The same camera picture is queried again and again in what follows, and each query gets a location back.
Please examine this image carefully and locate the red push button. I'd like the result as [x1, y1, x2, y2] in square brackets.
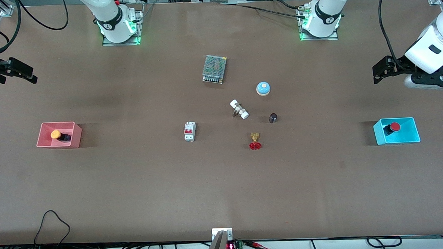
[383, 122, 402, 136]

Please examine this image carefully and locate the yellow push button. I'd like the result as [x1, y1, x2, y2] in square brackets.
[50, 129, 72, 144]

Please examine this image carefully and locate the cyan plastic bin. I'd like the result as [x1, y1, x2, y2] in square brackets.
[373, 117, 421, 146]

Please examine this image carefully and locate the pink plastic bin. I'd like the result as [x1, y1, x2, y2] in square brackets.
[35, 121, 83, 150]

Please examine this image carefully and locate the blue dome button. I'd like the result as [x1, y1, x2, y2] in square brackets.
[256, 81, 272, 97]

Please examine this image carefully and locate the white plastic pipe fitting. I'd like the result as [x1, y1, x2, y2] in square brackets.
[229, 99, 250, 120]

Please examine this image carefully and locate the metal mesh power supply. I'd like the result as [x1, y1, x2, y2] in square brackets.
[201, 54, 228, 85]

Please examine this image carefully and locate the black right arm cable loop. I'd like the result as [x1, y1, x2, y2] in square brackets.
[16, 0, 69, 32]

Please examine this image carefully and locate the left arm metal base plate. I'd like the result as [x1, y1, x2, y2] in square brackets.
[297, 3, 339, 42]

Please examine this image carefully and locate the black cable across table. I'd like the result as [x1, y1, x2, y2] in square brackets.
[216, 0, 307, 22]

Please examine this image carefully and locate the brass valve red handle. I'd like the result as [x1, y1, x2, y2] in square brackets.
[248, 132, 263, 151]

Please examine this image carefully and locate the black coiled cable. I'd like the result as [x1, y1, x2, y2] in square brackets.
[367, 236, 403, 249]

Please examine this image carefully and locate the white circuit breaker red switch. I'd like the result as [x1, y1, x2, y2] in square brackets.
[183, 121, 197, 142]

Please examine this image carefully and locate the small metal bracket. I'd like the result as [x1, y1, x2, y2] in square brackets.
[211, 227, 233, 242]

